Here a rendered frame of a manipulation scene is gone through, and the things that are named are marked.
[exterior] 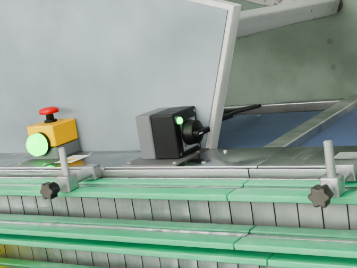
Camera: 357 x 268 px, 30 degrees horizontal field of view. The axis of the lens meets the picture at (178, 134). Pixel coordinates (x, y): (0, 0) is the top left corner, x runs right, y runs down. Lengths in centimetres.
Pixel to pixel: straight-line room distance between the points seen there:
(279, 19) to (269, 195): 60
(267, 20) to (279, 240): 56
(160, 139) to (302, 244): 34
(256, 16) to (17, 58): 51
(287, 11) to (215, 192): 62
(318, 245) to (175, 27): 48
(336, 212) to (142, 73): 46
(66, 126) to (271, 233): 52
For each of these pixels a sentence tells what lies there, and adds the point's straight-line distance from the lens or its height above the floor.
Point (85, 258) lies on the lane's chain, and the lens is 128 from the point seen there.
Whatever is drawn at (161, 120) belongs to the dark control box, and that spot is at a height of 83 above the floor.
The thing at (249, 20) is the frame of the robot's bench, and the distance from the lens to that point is 131.
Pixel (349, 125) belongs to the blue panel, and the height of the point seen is 50.
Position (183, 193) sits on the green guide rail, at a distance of 100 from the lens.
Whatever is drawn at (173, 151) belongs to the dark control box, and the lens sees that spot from 114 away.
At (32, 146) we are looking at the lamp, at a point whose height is 85.
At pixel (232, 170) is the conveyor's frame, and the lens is 104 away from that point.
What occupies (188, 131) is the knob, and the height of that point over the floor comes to 82.
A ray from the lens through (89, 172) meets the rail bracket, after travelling 117.
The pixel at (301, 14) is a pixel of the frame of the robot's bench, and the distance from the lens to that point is 157.
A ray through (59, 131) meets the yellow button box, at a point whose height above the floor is 81.
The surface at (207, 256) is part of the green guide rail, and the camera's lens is 101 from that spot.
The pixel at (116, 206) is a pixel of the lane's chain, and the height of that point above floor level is 88.
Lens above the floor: 177
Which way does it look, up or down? 56 degrees down
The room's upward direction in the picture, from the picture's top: 114 degrees counter-clockwise
